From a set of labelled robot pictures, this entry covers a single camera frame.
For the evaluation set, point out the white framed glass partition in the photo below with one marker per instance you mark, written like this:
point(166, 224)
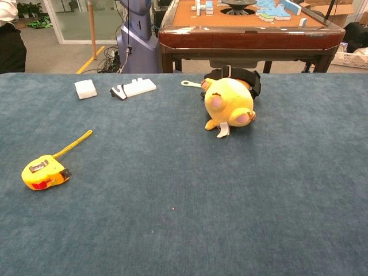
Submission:
point(53, 17)

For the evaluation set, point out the single blue white tile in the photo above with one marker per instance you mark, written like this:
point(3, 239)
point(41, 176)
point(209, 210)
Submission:
point(303, 22)

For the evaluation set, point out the yellow plush toy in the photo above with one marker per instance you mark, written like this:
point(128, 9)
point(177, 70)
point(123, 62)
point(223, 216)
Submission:
point(230, 100)

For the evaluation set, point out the brown mahjong table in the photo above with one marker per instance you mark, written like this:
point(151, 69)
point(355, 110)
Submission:
point(244, 40)

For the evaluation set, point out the purple robot base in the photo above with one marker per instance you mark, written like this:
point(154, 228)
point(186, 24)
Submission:
point(138, 43)

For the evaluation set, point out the white notched plastic block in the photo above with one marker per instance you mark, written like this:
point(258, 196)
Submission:
point(141, 86)

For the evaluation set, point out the wooden pole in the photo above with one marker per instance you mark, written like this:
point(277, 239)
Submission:
point(92, 28)

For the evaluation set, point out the white foam block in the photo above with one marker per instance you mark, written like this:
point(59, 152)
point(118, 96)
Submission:
point(85, 89)

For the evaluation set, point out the white blue tile cluster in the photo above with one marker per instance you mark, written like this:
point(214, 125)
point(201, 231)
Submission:
point(205, 7)

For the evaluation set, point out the blue table cloth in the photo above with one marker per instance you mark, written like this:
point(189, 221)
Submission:
point(172, 187)

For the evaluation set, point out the person in white shirt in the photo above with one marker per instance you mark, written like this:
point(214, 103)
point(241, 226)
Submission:
point(11, 49)

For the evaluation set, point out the potted green plants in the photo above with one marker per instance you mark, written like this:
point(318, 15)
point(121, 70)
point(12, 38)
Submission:
point(28, 10)

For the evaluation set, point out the blue mahjong tile stack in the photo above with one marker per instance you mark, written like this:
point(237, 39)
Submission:
point(273, 10)

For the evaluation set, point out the black round table hub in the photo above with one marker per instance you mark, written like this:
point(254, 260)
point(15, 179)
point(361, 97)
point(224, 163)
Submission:
point(238, 4)

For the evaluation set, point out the yellow tape measure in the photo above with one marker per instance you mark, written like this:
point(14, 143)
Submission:
point(43, 175)

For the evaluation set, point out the black antenna rod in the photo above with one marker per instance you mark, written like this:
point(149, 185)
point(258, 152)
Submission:
point(330, 11)

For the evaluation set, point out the cardboard box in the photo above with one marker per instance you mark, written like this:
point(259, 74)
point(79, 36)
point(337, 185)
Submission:
point(342, 11)

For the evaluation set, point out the cream plastic spoon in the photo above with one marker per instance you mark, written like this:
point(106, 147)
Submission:
point(189, 83)

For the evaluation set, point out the white plastic basket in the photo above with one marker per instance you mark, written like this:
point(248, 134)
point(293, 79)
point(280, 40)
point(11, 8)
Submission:
point(350, 59)

